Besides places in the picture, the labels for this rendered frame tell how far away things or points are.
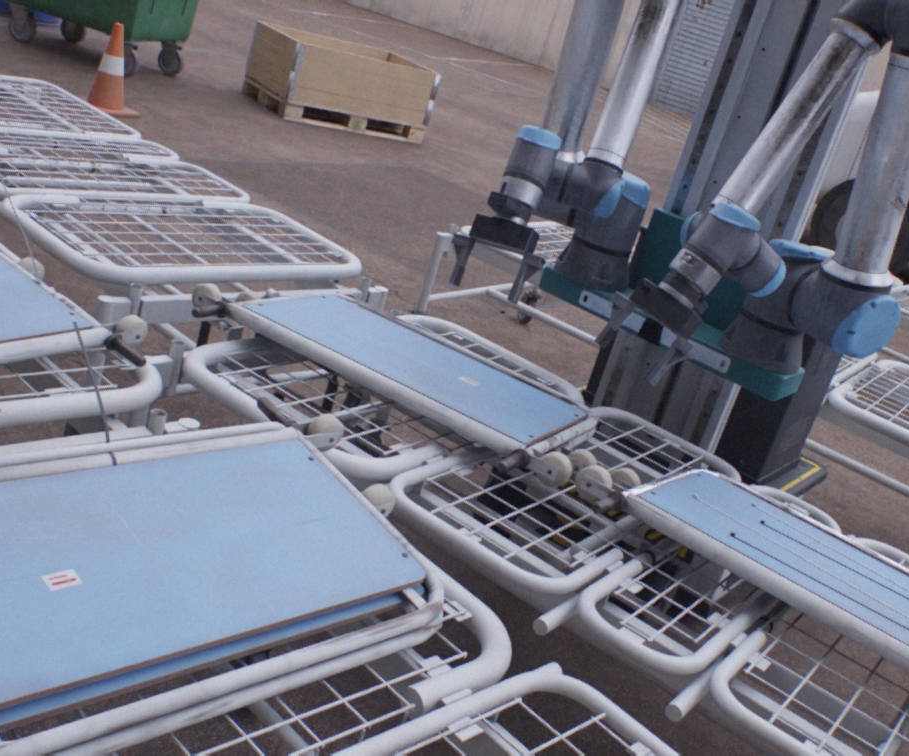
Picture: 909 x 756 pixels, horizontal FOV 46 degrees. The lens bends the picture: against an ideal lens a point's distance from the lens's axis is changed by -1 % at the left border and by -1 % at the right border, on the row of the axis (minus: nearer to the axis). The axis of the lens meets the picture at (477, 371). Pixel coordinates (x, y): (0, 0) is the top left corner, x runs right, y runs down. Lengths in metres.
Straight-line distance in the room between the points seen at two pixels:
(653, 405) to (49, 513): 1.79
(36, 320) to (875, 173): 1.61
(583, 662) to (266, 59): 6.42
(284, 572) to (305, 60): 6.64
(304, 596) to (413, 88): 7.13
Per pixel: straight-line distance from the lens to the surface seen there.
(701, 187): 2.73
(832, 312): 2.34
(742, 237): 2.05
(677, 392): 2.83
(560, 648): 2.55
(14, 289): 2.19
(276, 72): 8.15
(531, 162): 2.23
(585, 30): 2.55
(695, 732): 2.48
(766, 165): 2.24
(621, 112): 2.38
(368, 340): 2.32
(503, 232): 2.21
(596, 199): 2.33
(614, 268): 2.65
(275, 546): 1.50
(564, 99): 2.59
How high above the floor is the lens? 1.34
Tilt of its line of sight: 20 degrees down
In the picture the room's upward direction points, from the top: 17 degrees clockwise
